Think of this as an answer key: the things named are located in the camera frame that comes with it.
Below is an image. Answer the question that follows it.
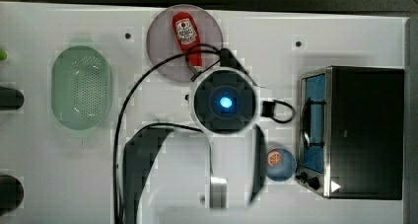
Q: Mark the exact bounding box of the black toaster oven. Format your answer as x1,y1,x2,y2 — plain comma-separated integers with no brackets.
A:
295,66,405,200

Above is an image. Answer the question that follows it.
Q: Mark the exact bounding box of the pink round plate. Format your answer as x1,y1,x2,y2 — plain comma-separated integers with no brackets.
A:
146,4,223,83

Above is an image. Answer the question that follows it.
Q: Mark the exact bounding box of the green perforated colander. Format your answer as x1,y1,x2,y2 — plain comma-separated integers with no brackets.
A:
51,45,112,130

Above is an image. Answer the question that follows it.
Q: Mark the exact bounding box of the red ketchup bottle toy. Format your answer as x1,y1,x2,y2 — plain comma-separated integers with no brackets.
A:
172,12,202,69

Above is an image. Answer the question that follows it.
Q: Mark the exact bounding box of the blue small bowl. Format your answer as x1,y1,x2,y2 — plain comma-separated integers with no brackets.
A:
266,147,296,182

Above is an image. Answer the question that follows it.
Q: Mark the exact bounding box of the orange slice toy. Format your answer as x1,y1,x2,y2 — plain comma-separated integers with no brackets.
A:
267,150,282,167

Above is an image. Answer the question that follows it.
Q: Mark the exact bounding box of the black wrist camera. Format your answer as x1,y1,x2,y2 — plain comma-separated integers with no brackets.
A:
261,101,277,118

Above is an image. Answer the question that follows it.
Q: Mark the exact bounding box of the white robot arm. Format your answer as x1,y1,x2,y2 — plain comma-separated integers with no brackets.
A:
120,67,265,224

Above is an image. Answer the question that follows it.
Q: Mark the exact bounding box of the green toy knob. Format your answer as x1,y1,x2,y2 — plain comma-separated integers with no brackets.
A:
0,49,8,61

